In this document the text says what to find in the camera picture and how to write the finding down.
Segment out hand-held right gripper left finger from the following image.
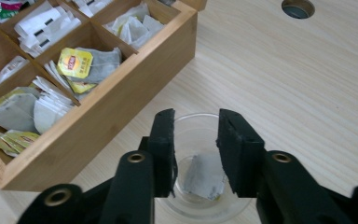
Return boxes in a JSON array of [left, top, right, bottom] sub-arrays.
[[99, 107, 179, 224]]

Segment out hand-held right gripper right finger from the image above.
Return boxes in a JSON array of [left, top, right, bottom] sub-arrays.
[[215, 107, 354, 224]]

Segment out clear plastic cup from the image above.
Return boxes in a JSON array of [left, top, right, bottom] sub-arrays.
[[155, 112, 254, 224]]

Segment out wooden tea box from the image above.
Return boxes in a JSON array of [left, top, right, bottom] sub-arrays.
[[0, 0, 208, 191]]

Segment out yellow-label grey tea bag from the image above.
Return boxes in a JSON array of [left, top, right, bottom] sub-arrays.
[[56, 46, 123, 86]]

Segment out slim white tea sachets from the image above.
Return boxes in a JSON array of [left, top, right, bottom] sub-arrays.
[[43, 60, 76, 95]]

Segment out pile of white pyramid tea bags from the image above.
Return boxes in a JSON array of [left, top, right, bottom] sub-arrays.
[[103, 2, 166, 51]]

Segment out pile of green-tag tea bags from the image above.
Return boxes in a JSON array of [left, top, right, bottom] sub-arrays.
[[0, 76, 76, 159]]

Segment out pile of white tea sachets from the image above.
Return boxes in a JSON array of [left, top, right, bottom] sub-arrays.
[[71, 0, 114, 19]]

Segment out white tea packets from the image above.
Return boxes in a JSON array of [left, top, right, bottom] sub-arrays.
[[0, 55, 31, 88]]

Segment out pile of black-marked white sachets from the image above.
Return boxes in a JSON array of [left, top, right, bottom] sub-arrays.
[[13, 0, 82, 59]]

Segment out pile of colourful tea sachets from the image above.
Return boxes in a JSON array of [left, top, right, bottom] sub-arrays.
[[0, 0, 33, 23]]

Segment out round table cable hole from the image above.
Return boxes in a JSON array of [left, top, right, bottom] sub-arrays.
[[281, 0, 316, 20]]

